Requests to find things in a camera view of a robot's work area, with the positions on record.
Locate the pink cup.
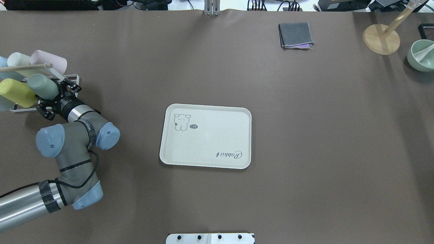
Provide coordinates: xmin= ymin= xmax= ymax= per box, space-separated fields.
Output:
xmin=30 ymin=50 xmax=67 ymax=75

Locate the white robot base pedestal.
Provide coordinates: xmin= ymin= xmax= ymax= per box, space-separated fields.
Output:
xmin=165 ymin=232 xmax=255 ymax=244

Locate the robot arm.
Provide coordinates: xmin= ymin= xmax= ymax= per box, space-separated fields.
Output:
xmin=1 ymin=74 xmax=120 ymax=232

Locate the green bowl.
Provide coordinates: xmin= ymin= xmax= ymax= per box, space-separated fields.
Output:
xmin=407 ymin=40 xmax=434 ymax=72

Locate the green cup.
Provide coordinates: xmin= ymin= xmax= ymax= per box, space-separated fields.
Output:
xmin=27 ymin=74 xmax=59 ymax=100

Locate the aluminium frame post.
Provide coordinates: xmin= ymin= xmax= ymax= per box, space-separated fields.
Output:
xmin=204 ymin=0 xmax=221 ymax=16

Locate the white wire cup rack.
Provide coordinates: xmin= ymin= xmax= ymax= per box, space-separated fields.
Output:
xmin=10 ymin=68 xmax=81 ymax=113

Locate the yellow cup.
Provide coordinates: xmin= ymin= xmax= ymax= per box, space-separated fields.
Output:
xmin=0 ymin=78 xmax=38 ymax=108

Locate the wooden rack handle rod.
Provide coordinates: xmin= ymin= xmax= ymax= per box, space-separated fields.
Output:
xmin=0 ymin=63 xmax=53 ymax=72

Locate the beige rabbit tray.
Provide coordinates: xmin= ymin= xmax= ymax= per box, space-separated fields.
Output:
xmin=159 ymin=104 xmax=252 ymax=169

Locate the white ceramic spoon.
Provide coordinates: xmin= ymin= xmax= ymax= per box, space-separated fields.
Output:
xmin=413 ymin=43 xmax=434 ymax=62

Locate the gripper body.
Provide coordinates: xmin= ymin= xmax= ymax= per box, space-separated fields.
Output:
xmin=36 ymin=82 xmax=85 ymax=121

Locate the white cup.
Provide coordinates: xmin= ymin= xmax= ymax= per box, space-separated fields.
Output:
xmin=7 ymin=52 xmax=35 ymax=78

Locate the folded grey cloth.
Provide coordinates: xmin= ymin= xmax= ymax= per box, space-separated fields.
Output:
xmin=278 ymin=22 xmax=314 ymax=49

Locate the light blue cup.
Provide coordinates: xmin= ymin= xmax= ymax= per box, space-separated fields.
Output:
xmin=0 ymin=56 xmax=21 ymax=81

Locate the wooden cup tree stand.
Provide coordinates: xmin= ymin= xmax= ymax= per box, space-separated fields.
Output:
xmin=362 ymin=0 xmax=427 ymax=55

